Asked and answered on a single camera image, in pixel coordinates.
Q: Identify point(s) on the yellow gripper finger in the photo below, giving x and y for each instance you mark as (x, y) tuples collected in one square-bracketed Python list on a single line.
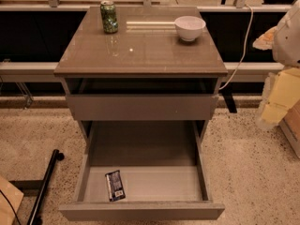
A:
[(265, 41)]

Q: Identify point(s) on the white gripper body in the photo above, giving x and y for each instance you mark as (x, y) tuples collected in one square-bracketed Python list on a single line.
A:
[(288, 44)]

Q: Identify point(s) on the blue rxbar blueberry wrapper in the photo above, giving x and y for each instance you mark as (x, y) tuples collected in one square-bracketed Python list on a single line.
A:
[(115, 187)]

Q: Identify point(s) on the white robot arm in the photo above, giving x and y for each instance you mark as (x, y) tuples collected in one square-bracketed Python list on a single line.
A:
[(286, 44)]

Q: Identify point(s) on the grey drawer cabinet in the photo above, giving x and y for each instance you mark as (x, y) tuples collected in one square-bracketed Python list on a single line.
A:
[(145, 57)]

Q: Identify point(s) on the open grey middle drawer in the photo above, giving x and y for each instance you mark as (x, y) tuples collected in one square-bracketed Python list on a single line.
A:
[(161, 170)]

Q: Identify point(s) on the closed grey top drawer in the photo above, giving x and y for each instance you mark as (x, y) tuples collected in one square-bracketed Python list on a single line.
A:
[(141, 108)]

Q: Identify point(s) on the cardboard box right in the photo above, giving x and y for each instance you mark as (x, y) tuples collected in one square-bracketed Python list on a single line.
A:
[(290, 126)]

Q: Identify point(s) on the white ceramic bowl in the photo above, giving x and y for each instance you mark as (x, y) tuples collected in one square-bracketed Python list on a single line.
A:
[(189, 28)]

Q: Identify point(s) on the green soda can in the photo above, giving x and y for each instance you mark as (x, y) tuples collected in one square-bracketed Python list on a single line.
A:
[(108, 16)]

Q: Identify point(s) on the black metal stand pole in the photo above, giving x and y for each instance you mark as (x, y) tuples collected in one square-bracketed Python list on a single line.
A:
[(39, 187)]

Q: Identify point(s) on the cardboard piece bottom left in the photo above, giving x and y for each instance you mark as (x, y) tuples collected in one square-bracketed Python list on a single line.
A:
[(10, 202)]

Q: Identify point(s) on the grey metal rail frame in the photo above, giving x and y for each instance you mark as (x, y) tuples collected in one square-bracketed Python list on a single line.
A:
[(38, 72)]

